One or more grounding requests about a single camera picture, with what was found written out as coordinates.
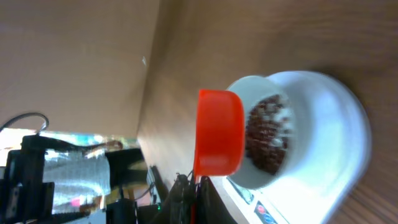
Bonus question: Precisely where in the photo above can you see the orange measuring scoop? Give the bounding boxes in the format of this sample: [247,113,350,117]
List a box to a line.
[189,89,246,224]

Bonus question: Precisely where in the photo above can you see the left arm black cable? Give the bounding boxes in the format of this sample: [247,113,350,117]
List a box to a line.
[0,112,50,134]

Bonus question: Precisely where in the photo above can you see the white round bowl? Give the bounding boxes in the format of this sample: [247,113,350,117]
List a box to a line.
[228,75,308,189]

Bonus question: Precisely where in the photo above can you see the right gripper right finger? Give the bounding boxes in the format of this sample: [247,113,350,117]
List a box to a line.
[195,176,237,224]

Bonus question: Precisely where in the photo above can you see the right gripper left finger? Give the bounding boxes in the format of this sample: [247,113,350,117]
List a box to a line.
[157,174,195,224]

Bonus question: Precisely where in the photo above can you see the red adzuki beans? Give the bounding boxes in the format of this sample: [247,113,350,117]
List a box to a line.
[245,95,293,175]

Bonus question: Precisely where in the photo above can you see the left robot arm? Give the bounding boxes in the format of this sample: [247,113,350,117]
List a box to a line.
[1,135,147,223]

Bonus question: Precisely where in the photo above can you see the white digital kitchen scale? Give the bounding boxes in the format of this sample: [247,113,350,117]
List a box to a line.
[234,71,372,223]

